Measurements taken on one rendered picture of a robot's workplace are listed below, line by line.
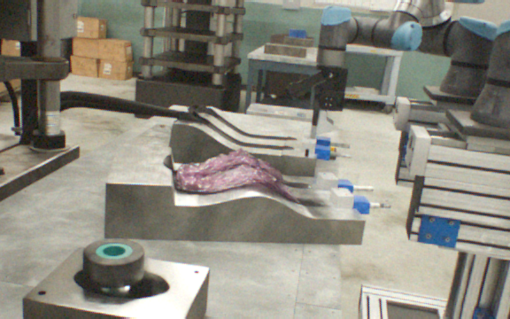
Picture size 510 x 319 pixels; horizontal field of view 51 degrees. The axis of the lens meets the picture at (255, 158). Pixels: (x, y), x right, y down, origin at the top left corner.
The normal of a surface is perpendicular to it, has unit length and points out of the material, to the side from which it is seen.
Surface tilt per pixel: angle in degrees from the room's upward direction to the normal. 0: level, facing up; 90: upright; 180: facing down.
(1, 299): 0
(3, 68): 90
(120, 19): 90
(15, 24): 90
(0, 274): 0
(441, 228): 90
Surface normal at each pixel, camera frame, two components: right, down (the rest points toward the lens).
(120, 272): 0.48, 0.29
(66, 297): 0.10, -0.96
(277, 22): -0.12, 0.26
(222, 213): 0.15, 0.29
